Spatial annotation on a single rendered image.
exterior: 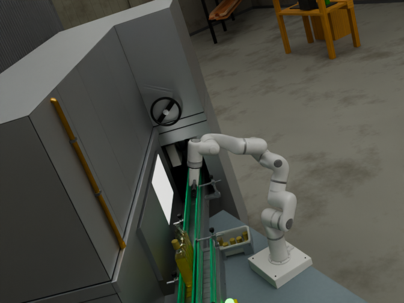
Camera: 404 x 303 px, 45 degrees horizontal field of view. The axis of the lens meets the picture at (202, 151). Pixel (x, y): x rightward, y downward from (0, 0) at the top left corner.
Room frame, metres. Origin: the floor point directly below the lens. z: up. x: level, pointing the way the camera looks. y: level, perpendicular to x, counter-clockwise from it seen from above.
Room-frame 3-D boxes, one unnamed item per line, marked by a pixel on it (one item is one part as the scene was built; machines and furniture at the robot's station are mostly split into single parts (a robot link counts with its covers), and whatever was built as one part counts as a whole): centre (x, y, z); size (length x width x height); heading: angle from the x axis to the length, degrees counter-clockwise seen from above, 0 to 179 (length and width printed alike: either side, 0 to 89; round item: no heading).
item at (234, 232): (2.43, 0.00, 0.80); 0.22 x 0.17 x 0.09; 81
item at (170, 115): (3.16, 0.14, 1.49); 0.21 x 0.05 x 0.21; 81
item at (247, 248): (2.44, 0.03, 0.79); 0.27 x 0.17 x 0.08; 81
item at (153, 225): (2.51, 0.36, 1.15); 0.90 x 0.03 x 0.34; 171
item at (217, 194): (2.97, 0.02, 0.90); 0.17 x 0.05 x 0.23; 81
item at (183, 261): (2.10, 0.28, 0.99); 0.06 x 0.06 x 0.21; 81
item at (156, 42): (3.53, 0.03, 1.69); 0.70 x 0.37 x 0.89; 171
